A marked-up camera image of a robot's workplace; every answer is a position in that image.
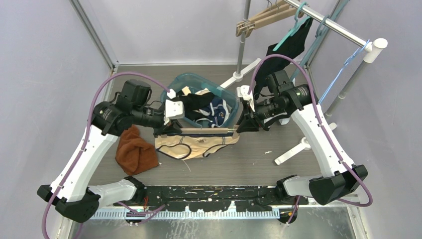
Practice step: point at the black garment on rack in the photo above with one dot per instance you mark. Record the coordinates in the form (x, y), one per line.
(292, 47)

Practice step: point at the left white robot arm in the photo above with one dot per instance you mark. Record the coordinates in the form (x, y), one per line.
(70, 193)

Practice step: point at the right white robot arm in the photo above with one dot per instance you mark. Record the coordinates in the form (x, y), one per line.
(339, 175)

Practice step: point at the white black underwear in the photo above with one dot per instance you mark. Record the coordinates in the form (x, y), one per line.
(282, 118)

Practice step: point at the brown towel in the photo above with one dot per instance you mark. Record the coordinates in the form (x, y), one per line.
(134, 154)

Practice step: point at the teal plastic basket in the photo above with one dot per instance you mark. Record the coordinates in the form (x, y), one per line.
(196, 84)

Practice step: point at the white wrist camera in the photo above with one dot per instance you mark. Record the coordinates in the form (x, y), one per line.
(173, 110)
(244, 93)

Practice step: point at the white clothes rack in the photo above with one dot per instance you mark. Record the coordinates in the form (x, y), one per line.
(373, 49)

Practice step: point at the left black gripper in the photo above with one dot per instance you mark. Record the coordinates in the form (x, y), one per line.
(172, 126)

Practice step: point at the light blue wire hanger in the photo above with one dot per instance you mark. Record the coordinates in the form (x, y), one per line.
(345, 64)

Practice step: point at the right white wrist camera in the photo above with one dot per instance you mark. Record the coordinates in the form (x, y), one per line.
(244, 93)

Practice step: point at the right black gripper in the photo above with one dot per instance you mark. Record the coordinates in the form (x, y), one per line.
(250, 121)

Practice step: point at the beige underwear navy trim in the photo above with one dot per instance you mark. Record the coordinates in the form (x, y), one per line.
(183, 147)

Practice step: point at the wooden hangers at back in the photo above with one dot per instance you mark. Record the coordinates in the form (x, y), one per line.
(277, 11)

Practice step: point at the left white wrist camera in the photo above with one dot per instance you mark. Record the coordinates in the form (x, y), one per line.
(173, 110)

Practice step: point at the teal plastic hanger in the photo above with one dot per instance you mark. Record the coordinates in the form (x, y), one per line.
(295, 28)

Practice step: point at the black underwear beige waistband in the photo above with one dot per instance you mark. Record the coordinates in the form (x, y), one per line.
(193, 103)

